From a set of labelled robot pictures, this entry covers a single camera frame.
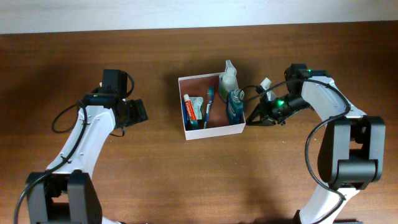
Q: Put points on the purple foam soap bottle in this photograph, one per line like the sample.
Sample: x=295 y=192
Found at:
x=227 y=81

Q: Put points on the blue white toothbrush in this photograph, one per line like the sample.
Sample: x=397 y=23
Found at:
x=210 y=98

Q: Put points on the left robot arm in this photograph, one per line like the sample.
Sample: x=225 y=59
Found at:
x=64 y=192

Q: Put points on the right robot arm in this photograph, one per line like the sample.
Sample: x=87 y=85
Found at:
x=343 y=154

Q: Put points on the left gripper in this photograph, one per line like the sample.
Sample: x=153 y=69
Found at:
x=138 y=112

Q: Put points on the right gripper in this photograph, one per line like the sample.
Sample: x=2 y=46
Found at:
x=263 y=107

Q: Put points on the red green toothpaste tube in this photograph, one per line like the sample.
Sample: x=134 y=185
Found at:
x=190 y=112

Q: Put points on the teal mouthwash bottle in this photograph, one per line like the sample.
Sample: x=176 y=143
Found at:
x=235 y=107

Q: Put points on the green white soap packet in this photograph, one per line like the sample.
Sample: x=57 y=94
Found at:
x=197 y=103

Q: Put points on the pink cardboard box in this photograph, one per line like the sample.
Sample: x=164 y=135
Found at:
x=218 y=124

